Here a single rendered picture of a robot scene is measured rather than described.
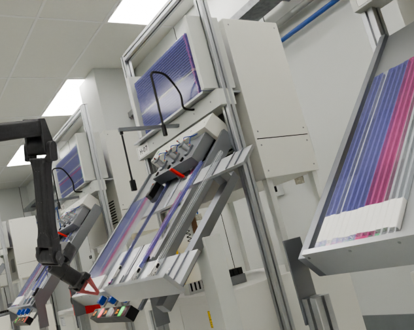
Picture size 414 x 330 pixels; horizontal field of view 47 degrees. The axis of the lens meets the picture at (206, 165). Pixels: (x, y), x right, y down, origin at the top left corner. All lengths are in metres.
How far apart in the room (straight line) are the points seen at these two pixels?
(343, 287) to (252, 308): 0.49
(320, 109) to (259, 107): 1.46
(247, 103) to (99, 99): 3.51
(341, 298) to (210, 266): 0.88
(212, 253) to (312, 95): 2.32
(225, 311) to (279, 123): 0.98
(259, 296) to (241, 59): 0.98
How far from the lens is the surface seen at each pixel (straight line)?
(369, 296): 3.49
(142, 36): 2.49
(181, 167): 1.92
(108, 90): 5.48
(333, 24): 3.45
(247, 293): 1.81
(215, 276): 1.38
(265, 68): 2.18
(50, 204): 1.76
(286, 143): 2.09
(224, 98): 1.91
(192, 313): 1.98
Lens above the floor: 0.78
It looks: 10 degrees up
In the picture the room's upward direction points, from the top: 14 degrees counter-clockwise
